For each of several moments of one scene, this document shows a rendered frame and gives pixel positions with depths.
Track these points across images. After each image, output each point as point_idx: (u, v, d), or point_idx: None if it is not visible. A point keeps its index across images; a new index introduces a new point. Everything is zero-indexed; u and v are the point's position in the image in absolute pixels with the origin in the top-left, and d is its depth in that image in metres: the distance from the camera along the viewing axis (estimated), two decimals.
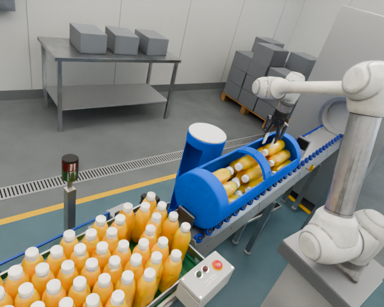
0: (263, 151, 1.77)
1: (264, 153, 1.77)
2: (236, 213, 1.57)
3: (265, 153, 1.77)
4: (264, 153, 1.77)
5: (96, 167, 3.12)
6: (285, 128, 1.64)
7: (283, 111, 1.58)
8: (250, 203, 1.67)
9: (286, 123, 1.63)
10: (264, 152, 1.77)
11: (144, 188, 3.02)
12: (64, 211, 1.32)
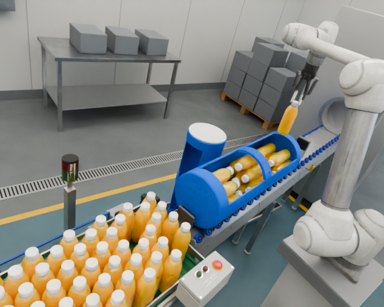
0: (295, 101, 1.71)
1: (297, 102, 1.71)
2: (236, 213, 1.57)
3: (297, 102, 1.70)
4: (297, 102, 1.70)
5: (96, 167, 3.12)
6: (315, 83, 1.60)
7: (315, 63, 1.54)
8: (250, 203, 1.67)
9: (316, 78, 1.59)
10: (297, 102, 1.71)
11: (144, 188, 3.02)
12: (64, 211, 1.32)
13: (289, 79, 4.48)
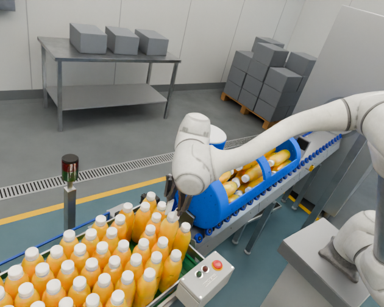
0: (172, 213, 1.15)
1: (174, 215, 1.15)
2: (236, 213, 1.57)
3: None
4: (174, 215, 1.15)
5: (96, 167, 3.12)
6: (190, 197, 1.05)
7: None
8: (250, 203, 1.67)
9: None
10: (174, 214, 1.15)
11: (144, 188, 3.02)
12: (64, 211, 1.32)
13: (289, 79, 4.48)
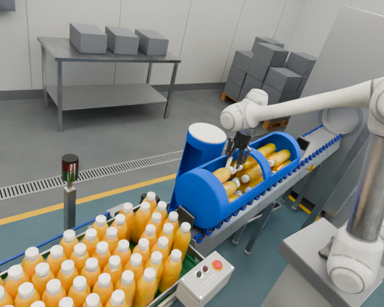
0: (168, 225, 1.19)
1: (170, 226, 1.19)
2: (236, 213, 1.57)
3: (170, 228, 1.18)
4: (170, 227, 1.18)
5: (96, 167, 3.12)
6: (248, 153, 1.42)
7: (244, 133, 1.36)
8: (250, 203, 1.67)
9: (249, 147, 1.41)
10: (170, 226, 1.19)
11: (144, 188, 3.02)
12: (64, 211, 1.32)
13: (289, 79, 4.48)
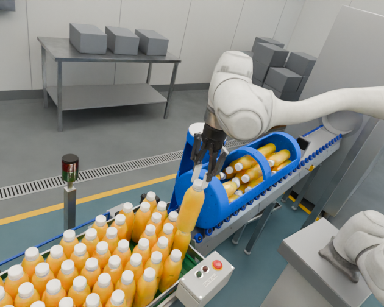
0: (168, 225, 1.19)
1: (170, 226, 1.19)
2: (236, 213, 1.57)
3: (170, 228, 1.18)
4: (170, 227, 1.18)
5: (96, 167, 3.12)
6: (224, 158, 0.89)
7: (216, 126, 0.83)
8: (250, 203, 1.67)
9: (225, 149, 0.88)
10: (170, 226, 1.19)
11: (144, 188, 3.02)
12: (64, 211, 1.32)
13: (289, 79, 4.48)
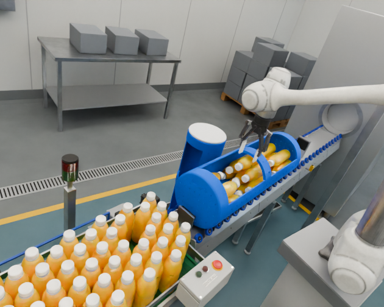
0: (168, 225, 1.19)
1: (170, 226, 1.19)
2: (236, 213, 1.57)
3: (170, 228, 1.18)
4: (170, 227, 1.18)
5: (96, 167, 3.12)
6: (269, 137, 1.32)
7: (264, 116, 1.26)
8: (250, 203, 1.67)
9: (269, 131, 1.31)
10: (170, 226, 1.19)
11: (144, 188, 3.02)
12: (64, 211, 1.32)
13: None
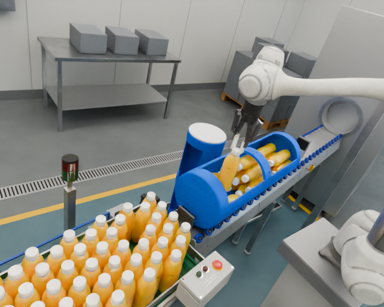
0: (168, 225, 1.19)
1: (170, 226, 1.19)
2: (236, 213, 1.57)
3: (170, 228, 1.18)
4: (170, 227, 1.18)
5: (96, 167, 3.12)
6: (258, 128, 1.18)
7: (255, 102, 1.12)
8: (250, 203, 1.67)
9: (259, 121, 1.17)
10: (170, 226, 1.19)
11: (144, 188, 3.02)
12: (64, 211, 1.32)
13: None
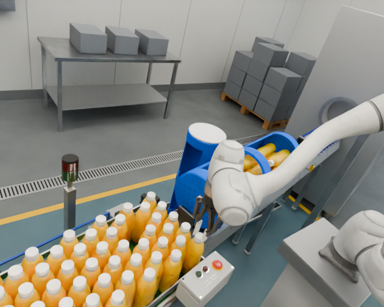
0: (168, 225, 1.19)
1: (170, 226, 1.19)
2: None
3: (170, 228, 1.18)
4: (170, 227, 1.18)
5: (96, 167, 3.12)
6: (220, 220, 1.07)
7: None
8: None
9: None
10: (170, 226, 1.19)
11: (144, 188, 3.02)
12: (64, 211, 1.32)
13: (289, 79, 4.48)
